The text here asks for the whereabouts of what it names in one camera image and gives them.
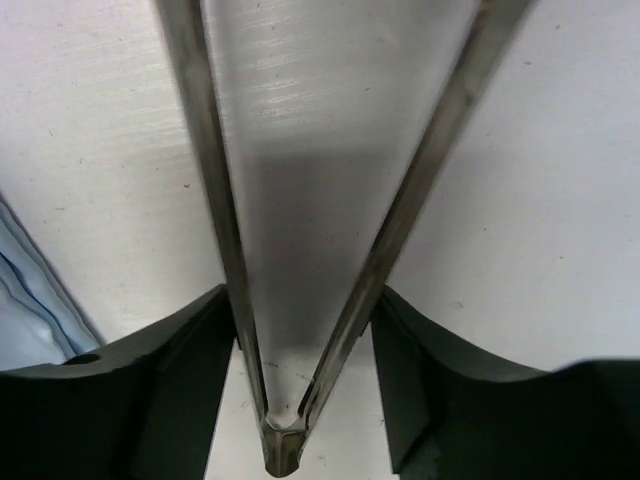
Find silver metal tongs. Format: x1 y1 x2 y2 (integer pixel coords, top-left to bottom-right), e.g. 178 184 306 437
156 1 532 478

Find light blue cloth placemat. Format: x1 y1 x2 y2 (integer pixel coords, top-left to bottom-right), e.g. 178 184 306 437
1 204 101 371

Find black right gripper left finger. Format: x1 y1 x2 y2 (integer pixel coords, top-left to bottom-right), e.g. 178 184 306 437
1 286 235 479

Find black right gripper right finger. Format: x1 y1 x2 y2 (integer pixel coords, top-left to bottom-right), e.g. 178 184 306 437
371 289 639 479

